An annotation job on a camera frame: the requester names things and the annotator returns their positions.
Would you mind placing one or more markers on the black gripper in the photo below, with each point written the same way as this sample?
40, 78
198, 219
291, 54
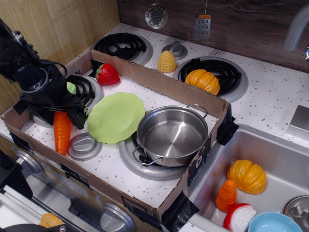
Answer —
51, 93

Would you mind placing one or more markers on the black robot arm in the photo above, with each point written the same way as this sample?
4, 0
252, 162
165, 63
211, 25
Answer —
19, 62

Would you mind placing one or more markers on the light green plastic plate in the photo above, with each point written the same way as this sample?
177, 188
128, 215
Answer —
116, 117

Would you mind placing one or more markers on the orange toy carrot piece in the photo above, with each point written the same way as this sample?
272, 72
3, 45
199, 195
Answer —
227, 196

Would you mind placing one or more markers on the green toy broccoli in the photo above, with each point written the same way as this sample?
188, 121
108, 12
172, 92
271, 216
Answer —
71, 88

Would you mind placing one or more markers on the front left black burner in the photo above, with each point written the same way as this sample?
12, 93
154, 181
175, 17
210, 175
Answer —
87, 89

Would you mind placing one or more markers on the black burner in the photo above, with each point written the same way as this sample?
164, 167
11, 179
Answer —
127, 46
87, 89
232, 78

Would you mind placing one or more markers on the silver stove knob front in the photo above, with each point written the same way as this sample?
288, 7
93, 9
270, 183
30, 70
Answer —
83, 147

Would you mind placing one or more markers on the silver stove knob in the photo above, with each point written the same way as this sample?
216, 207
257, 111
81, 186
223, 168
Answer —
83, 147
178, 50

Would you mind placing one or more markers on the brown cardboard fence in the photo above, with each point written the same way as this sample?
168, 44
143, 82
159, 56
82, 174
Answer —
110, 177

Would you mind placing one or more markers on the red toy strawberry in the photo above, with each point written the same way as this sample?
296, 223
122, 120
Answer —
107, 75

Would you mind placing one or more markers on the silver oven knob left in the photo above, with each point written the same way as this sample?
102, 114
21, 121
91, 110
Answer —
29, 165

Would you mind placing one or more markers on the silver oven knob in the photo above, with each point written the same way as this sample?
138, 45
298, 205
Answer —
29, 165
114, 219

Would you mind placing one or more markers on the black device at left edge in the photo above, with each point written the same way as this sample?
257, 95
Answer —
11, 175

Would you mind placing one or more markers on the back left black burner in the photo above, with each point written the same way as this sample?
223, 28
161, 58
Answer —
127, 46

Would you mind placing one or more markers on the yellow sponge piece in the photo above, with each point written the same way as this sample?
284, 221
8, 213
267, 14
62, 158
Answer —
49, 220

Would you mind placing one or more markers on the stainless steel pot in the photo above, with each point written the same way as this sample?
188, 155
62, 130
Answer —
170, 136

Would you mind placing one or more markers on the front right grey burner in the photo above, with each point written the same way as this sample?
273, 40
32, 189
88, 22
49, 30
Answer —
153, 172

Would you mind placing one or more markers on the silver oven knob right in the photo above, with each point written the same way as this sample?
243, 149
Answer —
114, 219

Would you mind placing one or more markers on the yellow toy corn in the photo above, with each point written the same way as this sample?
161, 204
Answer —
167, 62

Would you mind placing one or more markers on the silver stove knob back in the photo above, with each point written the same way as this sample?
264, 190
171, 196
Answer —
178, 50

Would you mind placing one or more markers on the silver slotted ladle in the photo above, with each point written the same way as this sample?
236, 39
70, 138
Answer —
156, 15

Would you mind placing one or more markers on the orange toy pumpkin on stove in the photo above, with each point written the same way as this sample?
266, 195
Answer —
204, 80

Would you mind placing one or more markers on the silver toy spatula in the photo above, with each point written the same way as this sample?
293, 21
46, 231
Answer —
202, 26

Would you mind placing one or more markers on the back right black burner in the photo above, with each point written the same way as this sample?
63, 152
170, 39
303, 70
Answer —
232, 78

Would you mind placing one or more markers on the orange toy pumpkin in sink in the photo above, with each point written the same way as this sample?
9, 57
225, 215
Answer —
249, 177

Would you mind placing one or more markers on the red white toy mushroom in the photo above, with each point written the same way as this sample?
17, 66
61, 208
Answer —
239, 217

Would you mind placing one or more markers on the steel sink basin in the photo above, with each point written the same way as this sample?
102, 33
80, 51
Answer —
286, 165

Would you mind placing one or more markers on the light blue bowl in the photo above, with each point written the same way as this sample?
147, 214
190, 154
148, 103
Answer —
273, 222

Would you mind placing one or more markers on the grey metal block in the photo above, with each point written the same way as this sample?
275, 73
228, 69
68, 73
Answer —
299, 125

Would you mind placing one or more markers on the silver sink drain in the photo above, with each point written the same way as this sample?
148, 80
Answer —
298, 210

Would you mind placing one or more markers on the grey faucet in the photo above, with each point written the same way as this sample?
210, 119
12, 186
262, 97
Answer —
296, 29

